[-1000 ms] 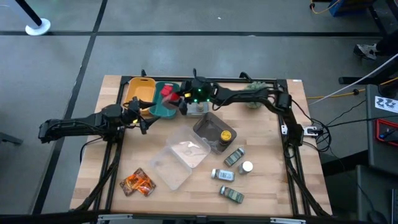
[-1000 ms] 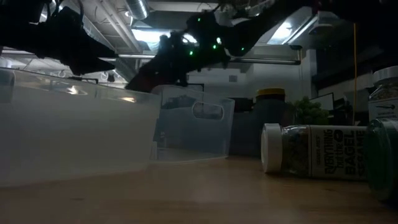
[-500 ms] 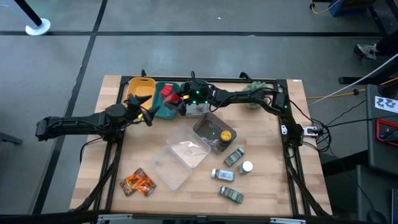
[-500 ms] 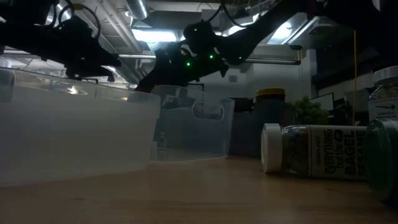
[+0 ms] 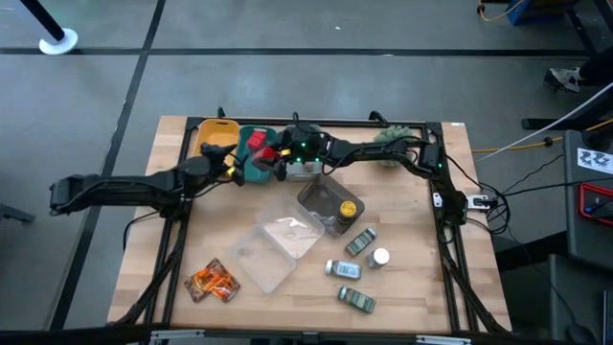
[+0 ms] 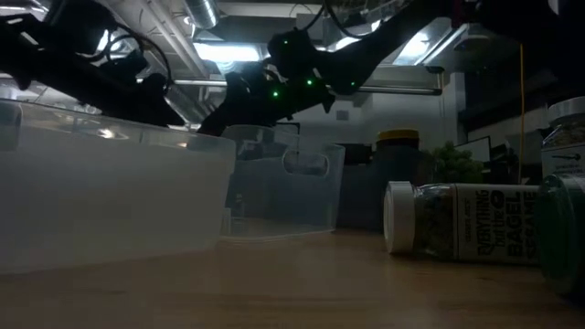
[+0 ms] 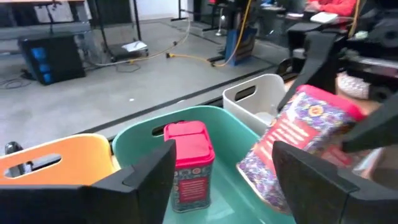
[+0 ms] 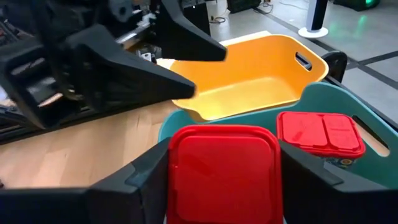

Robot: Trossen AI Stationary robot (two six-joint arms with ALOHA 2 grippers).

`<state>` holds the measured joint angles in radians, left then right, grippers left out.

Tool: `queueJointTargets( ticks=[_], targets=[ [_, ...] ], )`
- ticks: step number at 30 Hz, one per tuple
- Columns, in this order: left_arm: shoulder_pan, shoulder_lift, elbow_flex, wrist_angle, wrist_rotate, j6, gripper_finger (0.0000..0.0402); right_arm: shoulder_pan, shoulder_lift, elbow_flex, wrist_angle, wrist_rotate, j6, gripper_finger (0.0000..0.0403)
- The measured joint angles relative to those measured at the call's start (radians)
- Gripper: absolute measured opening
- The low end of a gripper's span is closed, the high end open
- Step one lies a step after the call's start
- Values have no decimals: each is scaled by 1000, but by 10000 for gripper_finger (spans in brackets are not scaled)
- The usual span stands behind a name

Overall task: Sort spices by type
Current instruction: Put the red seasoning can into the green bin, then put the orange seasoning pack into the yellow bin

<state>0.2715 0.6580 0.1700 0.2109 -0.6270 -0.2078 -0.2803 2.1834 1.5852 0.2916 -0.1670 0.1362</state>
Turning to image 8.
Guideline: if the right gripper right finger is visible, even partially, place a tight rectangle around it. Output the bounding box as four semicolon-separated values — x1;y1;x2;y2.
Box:
279;140;398;224

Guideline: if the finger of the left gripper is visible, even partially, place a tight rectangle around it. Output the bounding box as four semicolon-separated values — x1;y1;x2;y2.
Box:
155;0;227;62
67;24;196;111

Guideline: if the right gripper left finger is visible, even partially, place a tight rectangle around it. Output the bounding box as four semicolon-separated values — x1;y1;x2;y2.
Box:
0;138;171;224

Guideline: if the black equipment case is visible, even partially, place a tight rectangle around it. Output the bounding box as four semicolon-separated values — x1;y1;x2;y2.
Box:
226;0;262;14

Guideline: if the yellow plastic bin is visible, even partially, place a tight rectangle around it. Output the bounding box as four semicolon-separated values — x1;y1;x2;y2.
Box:
169;34;330;123

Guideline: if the teal plastic bin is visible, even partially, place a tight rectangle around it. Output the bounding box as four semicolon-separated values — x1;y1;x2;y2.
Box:
157;81;398;190

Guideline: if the green-lit black machine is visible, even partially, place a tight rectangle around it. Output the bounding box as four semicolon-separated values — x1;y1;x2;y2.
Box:
334;0;382;12

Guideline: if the black post with white base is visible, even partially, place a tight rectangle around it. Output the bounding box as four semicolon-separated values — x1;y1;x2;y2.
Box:
297;0;330;39

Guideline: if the black frame clamp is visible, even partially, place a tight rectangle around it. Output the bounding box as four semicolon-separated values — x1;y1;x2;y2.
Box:
321;50;348;84

